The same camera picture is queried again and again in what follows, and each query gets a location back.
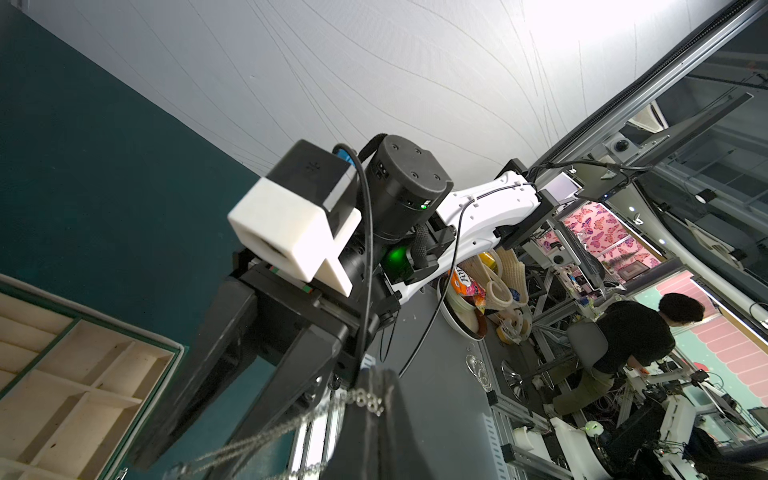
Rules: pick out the seated person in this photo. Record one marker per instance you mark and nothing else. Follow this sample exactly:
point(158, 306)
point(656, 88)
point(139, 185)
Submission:
point(636, 336)

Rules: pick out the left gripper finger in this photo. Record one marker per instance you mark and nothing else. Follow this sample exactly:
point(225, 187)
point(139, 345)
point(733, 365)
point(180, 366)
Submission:
point(377, 440)

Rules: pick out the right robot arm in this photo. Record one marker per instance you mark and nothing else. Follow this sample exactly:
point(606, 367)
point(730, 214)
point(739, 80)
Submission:
point(416, 229)

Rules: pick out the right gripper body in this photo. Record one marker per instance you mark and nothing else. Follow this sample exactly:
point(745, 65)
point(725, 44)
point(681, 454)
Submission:
point(284, 307)

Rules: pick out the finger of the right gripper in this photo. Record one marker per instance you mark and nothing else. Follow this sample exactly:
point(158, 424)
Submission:
point(296, 387)
point(223, 349)

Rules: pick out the green table mat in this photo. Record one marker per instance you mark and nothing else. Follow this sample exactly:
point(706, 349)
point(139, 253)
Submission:
point(106, 199)

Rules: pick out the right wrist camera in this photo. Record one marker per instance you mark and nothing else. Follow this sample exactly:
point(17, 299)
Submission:
point(301, 215)

